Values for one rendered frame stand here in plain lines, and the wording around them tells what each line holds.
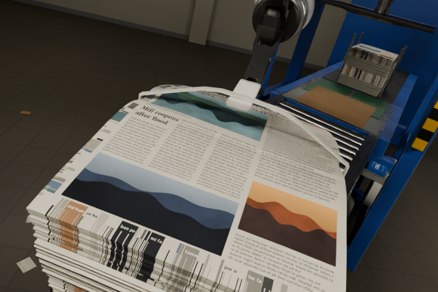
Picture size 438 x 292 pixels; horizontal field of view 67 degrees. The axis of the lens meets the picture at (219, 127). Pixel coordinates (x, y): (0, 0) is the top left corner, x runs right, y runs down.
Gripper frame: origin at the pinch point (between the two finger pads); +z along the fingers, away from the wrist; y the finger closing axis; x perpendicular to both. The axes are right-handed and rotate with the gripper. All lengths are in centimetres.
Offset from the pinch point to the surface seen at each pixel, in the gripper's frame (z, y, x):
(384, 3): -161, 6, -38
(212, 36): -525, 149, 154
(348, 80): -199, 62, -41
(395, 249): -141, 144, -99
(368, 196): -137, 108, -68
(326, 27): -589, 100, -31
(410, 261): -135, 144, -108
